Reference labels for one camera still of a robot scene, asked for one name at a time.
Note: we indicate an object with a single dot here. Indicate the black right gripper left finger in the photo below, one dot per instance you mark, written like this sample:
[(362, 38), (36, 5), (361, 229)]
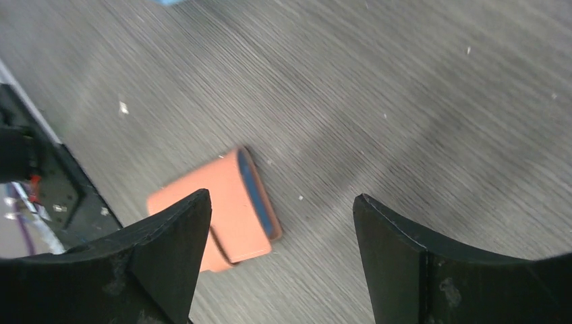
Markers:
[(143, 273)]

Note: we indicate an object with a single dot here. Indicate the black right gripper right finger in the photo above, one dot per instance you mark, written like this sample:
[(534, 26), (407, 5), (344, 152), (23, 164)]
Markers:
[(417, 275)]

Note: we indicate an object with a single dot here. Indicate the orange leather card holder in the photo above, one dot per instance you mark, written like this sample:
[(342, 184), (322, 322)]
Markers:
[(243, 223)]

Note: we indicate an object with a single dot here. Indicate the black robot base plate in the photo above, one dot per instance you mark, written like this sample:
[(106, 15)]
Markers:
[(46, 187)]

